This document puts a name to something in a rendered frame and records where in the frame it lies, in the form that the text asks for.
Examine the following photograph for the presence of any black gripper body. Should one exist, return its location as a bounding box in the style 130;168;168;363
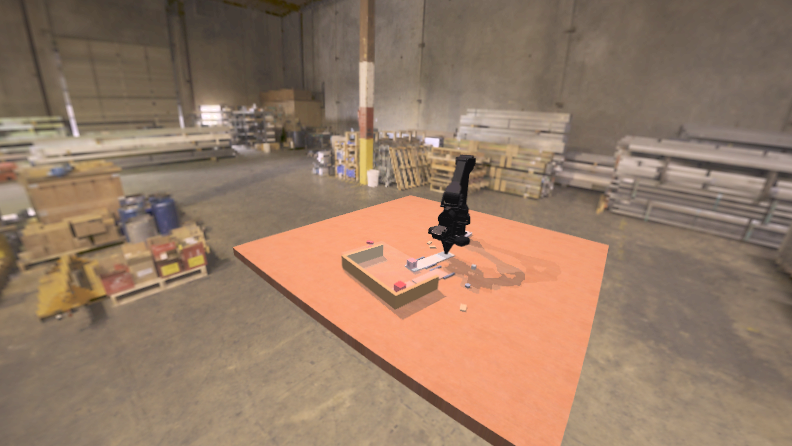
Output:
428;221;470;247

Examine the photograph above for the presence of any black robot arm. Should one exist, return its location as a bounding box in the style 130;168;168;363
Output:
431;154;476;241

